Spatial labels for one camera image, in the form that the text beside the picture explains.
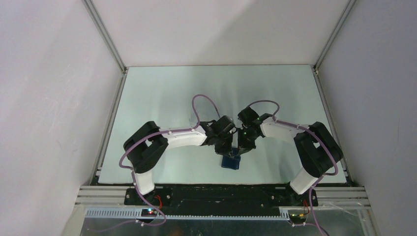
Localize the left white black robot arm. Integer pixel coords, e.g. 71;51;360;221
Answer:
119;116;236;205

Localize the aluminium frame post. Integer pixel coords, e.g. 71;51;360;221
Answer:
82;0;127;73
314;0;357;70

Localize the blue leather card holder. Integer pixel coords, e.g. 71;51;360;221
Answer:
221;147;241;170

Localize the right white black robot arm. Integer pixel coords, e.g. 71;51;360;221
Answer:
238;107;344;206

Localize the right aluminium frame post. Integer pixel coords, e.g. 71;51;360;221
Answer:
314;0;357;70

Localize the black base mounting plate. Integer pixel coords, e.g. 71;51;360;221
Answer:
124;184;318;216

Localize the grey slotted cable duct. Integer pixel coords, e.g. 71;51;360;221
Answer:
85;207;290;221

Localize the controller board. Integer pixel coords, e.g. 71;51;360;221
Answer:
141;208;159;217
289;213;307;225

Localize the left controller board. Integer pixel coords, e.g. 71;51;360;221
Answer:
141;208;159;217

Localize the left aluminium frame post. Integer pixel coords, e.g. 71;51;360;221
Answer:
82;0;127;73

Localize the right controller board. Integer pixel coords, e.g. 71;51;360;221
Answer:
289;213;307;225

